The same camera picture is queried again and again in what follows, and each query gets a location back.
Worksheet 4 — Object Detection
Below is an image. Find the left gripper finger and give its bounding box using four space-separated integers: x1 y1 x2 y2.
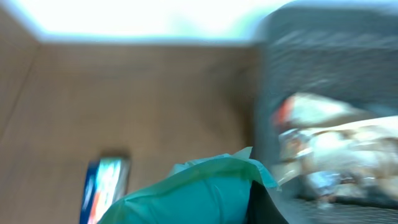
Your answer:
247 181 288 224

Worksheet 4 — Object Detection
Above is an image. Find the teal wet wipes pack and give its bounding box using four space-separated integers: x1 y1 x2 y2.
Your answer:
100 147 277 224

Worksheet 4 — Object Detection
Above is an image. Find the orange pasta package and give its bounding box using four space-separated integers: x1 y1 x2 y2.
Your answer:
272 97 294 128

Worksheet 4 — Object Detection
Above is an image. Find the brown-white snack bag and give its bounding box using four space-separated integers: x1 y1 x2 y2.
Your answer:
272 116 397 203

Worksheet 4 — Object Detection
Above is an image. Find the Kleenex tissue multipack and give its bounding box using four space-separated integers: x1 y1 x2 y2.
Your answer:
79 156 131 224

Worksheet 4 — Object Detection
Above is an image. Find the grey plastic basket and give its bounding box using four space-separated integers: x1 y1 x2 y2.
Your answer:
254 1 397 224

